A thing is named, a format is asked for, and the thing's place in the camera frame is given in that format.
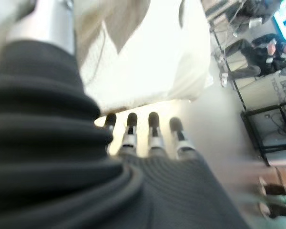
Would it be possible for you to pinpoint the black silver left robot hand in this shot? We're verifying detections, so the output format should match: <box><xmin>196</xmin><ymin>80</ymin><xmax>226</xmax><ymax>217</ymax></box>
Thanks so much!
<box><xmin>0</xmin><ymin>0</ymin><xmax>251</xmax><ymax>229</ymax></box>

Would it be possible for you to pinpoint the white duvet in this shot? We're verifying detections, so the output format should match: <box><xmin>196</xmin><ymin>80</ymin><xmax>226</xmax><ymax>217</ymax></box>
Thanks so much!
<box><xmin>78</xmin><ymin>0</ymin><xmax>213</xmax><ymax>114</ymax></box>

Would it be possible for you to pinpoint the large beige pillow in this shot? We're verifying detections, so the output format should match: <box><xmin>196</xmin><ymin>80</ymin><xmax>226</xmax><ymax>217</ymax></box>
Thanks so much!
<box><xmin>73</xmin><ymin>0</ymin><xmax>151</xmax><ymax>55</ymax></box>

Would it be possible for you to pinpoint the black metal shelf rack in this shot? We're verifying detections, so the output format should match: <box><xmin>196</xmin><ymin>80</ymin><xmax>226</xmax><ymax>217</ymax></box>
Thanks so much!
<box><xmin>204</xmin><ymin>0</ymin><xmax>286</xmax><ymax>167</ymax></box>

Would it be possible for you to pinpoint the printed cardboard box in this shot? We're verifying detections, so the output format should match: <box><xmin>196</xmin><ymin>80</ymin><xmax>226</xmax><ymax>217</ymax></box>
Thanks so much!
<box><xmin>232</xmin><ymin>66</ymin><xmax>286</xmax><ymax>112</ymax></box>

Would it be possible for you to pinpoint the person in black clothes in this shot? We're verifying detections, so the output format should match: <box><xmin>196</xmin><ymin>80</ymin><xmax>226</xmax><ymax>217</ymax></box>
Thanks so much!
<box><xmin>238</xmin><ymin>33</ymin><xmax>286</xmax><ymax>77</ymax></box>

